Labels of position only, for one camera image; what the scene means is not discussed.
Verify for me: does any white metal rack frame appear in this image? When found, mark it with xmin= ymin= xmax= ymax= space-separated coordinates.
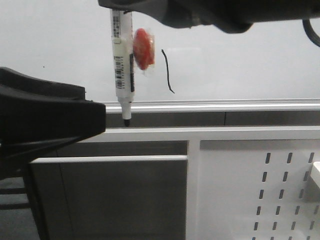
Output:
xmin=88 ymin=126 xmax=320 ymax=240

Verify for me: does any white whiteboard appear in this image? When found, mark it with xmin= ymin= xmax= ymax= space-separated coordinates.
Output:
xmin=0 ymin=0 xmax=320 ymax=104

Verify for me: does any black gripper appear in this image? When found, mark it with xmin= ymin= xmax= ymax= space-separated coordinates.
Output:
xmin=190 ymin=0 xmax=320 ymax=34

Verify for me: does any white pegboard panel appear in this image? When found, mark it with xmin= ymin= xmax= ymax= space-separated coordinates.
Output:
xmin=196 ymin=140 xmax=320 ymax=240

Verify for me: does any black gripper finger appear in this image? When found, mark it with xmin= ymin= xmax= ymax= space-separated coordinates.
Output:
xmin=0 ymin=67 xmax=86 ymax=100
xmin=98 ymin=0 xmax=193 ymax=29
xmin=0 ymin=86 xmax=106 ymax=179

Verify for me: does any red round magnet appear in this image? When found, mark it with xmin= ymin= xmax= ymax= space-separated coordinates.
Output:
xmin=133 ymin=28 xmax=155 ymax=75

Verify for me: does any white whiteboard marker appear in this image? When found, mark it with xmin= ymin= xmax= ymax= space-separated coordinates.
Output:
xmin=110 ymin=9 xmax=135 ymax=127

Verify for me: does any white shelf bracket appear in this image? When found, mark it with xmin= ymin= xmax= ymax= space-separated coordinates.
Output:
xmin=304 ymin=161 xmax=320 ymax=203

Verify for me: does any black chair backrest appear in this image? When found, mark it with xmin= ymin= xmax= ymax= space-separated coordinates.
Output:
xmin=0 ymin=176 xmax=31 ymax=211

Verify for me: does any dark grey cabinet panel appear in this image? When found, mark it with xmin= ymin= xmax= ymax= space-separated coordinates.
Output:
xmin=31 ymin=155 xmax=188 ymax=240

